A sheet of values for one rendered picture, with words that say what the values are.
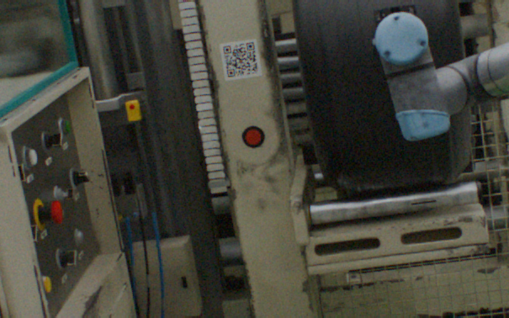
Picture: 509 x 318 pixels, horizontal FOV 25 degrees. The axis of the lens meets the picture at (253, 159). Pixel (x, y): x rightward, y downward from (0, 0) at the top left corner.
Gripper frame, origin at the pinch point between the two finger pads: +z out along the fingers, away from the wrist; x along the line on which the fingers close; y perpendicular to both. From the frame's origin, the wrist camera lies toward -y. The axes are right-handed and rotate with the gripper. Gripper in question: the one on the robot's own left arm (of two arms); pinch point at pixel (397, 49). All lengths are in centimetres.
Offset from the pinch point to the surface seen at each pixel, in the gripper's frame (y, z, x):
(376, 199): -29.1, 18.3, 7.7
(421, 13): 5.5, 2.4, -5.1
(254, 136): -13.8, 23.1, 30.4
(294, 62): -1, 62, 23
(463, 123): -15.7, 9.2, -10.4
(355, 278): -60, 89, 17
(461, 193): -30.1, 17.9, -8.8
